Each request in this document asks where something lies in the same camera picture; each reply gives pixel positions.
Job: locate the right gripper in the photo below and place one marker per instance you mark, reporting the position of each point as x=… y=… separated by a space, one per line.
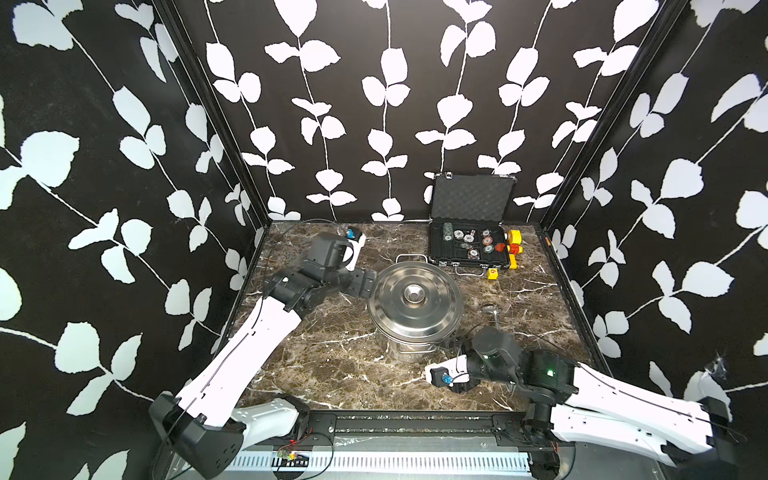
x=465 y=387

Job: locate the stainless steel pot lid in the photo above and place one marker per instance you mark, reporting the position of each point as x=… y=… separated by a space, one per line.
x=415 y=298

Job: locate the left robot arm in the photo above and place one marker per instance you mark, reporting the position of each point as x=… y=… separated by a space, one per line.
x=202 y=423

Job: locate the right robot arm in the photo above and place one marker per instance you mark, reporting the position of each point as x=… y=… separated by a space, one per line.
x=570 y=402

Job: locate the blue green chip stack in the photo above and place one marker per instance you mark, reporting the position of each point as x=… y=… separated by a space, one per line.
x=448 y=231

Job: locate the black poker chip case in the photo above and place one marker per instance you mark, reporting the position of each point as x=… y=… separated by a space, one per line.
x=476 y=206

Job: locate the yellow red toy block figure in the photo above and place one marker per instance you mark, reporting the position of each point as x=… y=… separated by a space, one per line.
x=514 y=247

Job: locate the perforated metal rail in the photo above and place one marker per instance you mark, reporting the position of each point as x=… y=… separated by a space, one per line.
x=451 y=463

